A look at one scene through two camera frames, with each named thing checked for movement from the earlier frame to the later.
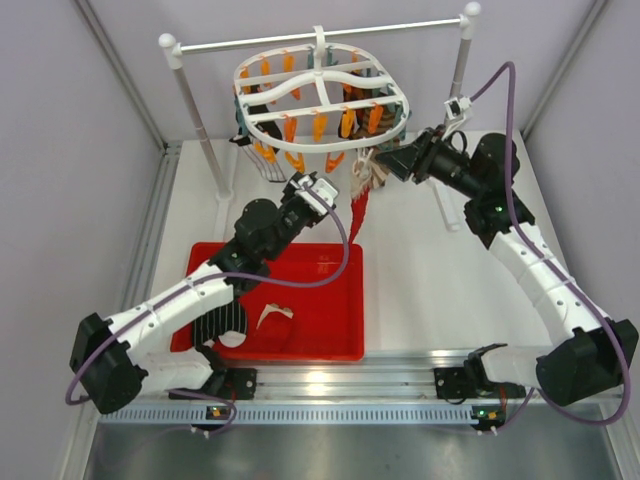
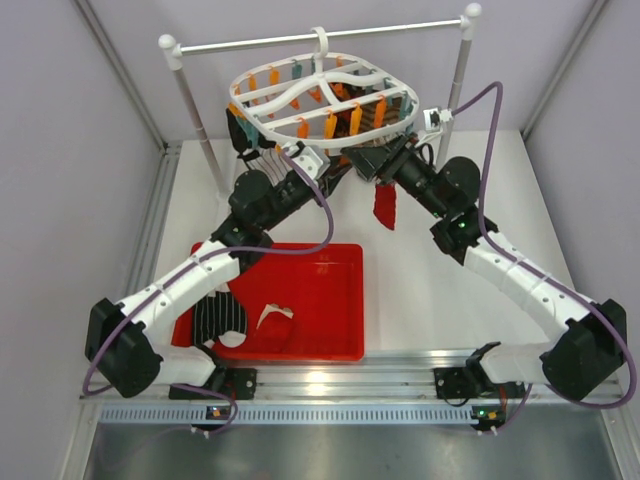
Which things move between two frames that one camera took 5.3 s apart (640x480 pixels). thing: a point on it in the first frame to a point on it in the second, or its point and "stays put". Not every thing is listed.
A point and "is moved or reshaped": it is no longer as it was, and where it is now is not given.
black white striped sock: (227, 323) stays put
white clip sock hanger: (318, 97) is moved or reshaped
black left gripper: (289, 191) to (332, 177)
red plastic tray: (309, 307) stays put
